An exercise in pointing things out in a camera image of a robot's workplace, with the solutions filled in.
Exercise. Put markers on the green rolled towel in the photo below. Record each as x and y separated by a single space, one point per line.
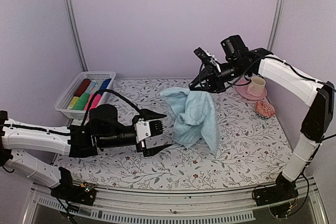
80 105

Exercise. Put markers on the cream mug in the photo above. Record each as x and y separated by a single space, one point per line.
256 87

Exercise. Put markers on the pink towel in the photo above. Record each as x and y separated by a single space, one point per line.
93 100

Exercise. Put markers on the white plastic basket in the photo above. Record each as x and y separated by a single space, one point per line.
66 97

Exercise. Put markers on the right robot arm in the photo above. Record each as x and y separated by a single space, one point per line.
317 95

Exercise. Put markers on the floral tablecloth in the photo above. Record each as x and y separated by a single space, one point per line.
251 150

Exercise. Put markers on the right aluminium post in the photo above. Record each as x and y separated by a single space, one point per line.
275 24

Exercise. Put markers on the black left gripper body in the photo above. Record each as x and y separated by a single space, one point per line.
113 141

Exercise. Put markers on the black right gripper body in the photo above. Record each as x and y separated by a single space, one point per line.
218 77

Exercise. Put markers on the pink saucer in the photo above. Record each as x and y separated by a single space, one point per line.
242 90

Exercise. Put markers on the dark red rolled towel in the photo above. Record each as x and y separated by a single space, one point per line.
82 87

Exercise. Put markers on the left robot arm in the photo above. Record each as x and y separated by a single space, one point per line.
16 138

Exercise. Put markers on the blue rolled towel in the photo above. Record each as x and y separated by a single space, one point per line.
105 84

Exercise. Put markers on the front aluminium rail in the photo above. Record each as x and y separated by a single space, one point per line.
230 205

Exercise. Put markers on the light blue towel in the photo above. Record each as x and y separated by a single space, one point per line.
194 116

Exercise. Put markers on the aluminium post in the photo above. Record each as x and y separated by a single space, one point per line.
75 34
275 24

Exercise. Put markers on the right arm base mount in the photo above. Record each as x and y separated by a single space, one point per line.
264 195

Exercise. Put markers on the yellow rolled towel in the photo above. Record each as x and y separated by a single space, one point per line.
73 102

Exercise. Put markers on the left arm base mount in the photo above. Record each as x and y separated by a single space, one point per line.
81 194

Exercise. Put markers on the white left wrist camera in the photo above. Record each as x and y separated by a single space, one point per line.
146 129

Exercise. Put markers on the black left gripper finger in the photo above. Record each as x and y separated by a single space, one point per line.
155 150
151 115

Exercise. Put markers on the teal patterned rolled towel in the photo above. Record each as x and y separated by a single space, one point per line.
93 86

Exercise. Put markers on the left aluminium post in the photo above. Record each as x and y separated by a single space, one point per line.
75 34

